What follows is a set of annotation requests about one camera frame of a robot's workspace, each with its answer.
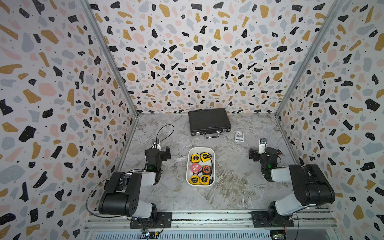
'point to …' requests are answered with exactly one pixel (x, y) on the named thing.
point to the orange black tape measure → (207, 170)
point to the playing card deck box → (239, 136)
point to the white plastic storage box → (210, 150)
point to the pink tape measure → (195, 168)
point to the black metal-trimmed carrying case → (211, 122)
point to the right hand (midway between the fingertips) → (260, 147)
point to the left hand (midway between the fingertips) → (160, 147)
